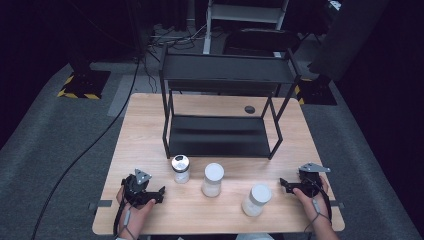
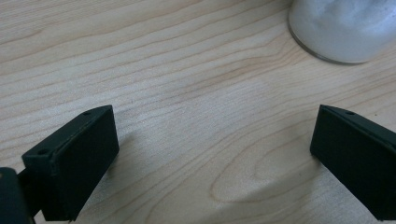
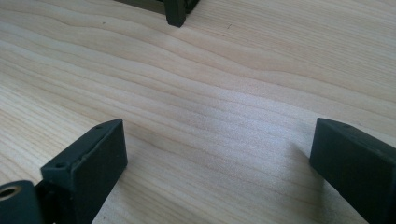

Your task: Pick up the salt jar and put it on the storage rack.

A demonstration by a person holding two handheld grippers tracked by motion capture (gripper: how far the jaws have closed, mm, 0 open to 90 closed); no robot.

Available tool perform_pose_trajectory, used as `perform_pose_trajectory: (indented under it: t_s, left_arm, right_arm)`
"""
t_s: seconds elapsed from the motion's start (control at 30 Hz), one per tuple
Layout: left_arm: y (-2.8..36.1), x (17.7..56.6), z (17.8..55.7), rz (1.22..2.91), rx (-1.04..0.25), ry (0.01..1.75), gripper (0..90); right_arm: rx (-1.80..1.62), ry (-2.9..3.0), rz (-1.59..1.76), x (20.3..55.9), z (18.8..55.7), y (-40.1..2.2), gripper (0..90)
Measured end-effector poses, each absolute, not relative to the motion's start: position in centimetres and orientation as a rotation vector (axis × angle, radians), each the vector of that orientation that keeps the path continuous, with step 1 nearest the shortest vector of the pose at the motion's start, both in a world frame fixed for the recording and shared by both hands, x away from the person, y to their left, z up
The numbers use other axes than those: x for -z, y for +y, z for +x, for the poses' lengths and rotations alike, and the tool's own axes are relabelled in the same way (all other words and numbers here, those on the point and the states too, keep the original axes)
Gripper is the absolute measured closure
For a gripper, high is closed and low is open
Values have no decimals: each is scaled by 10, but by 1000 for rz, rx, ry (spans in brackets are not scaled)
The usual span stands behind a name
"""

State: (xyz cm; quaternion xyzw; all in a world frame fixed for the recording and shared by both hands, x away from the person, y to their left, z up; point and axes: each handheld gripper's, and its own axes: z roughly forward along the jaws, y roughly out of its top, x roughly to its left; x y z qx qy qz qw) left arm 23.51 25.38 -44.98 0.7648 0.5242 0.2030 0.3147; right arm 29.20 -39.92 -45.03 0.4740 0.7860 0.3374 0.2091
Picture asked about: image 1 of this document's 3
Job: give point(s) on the person's light clothing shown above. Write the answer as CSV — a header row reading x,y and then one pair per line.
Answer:
x,y
255,237

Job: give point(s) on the black stand base striped tape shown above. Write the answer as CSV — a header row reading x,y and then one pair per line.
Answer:
x,y
85,83
316,91

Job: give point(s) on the black stool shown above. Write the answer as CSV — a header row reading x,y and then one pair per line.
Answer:
x,y
260,40

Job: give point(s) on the grey tape strip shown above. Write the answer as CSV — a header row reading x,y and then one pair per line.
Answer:
x,y
340,205
100,204

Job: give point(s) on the black two-tier metal rack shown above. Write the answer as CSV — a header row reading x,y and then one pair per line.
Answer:
x,y
218,136

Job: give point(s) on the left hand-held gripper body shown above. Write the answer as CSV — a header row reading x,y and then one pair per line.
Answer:
x,y
135,188

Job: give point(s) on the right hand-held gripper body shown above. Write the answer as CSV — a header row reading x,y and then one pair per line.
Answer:
x,y
310,183

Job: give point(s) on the dark round table grommet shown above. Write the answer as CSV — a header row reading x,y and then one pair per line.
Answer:
x,y
249,109

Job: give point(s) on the person's left hand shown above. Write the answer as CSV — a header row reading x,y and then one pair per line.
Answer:
x,y
136,216

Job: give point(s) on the white metal stand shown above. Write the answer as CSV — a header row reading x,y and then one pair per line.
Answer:
x,y
245,13

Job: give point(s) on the person's right hand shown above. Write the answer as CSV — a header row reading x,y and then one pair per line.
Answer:
x,y
311,208

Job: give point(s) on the dark curtain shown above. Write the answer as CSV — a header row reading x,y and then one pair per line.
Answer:
x,y
350,36

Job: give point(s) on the glass jar with white lid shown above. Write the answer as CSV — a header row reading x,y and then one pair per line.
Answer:
x,y
256,201
212,181

